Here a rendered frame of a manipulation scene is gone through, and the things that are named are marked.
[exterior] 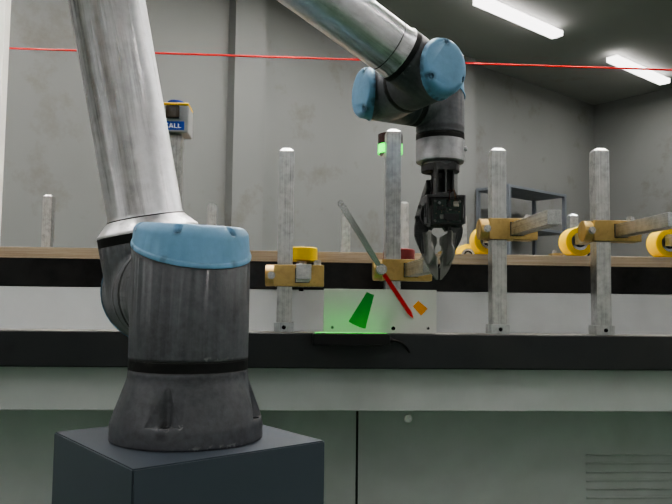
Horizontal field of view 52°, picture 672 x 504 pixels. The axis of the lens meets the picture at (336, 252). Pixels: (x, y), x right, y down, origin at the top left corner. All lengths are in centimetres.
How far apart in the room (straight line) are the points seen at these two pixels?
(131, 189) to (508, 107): 777
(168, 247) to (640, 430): 150
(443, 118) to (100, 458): 82
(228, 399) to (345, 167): 582
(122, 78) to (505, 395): 111
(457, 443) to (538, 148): 733
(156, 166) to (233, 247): 23
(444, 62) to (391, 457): 109
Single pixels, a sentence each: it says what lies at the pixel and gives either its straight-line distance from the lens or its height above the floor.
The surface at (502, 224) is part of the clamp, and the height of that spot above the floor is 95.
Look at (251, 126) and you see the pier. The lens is 592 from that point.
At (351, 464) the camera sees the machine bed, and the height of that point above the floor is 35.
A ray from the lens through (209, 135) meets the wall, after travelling 583.
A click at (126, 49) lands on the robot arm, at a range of 108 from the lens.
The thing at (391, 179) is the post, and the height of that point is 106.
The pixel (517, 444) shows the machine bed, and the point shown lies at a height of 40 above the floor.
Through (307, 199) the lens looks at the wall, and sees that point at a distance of 628.
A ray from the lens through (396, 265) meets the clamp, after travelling 161.
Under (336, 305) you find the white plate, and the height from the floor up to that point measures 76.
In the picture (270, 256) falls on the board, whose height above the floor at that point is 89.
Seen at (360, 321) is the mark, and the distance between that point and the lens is 160.
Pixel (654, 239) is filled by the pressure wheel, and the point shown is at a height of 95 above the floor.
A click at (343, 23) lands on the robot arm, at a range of 109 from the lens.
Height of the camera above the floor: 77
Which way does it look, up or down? 4 degrees up
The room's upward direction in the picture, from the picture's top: 1 degrees clockwise
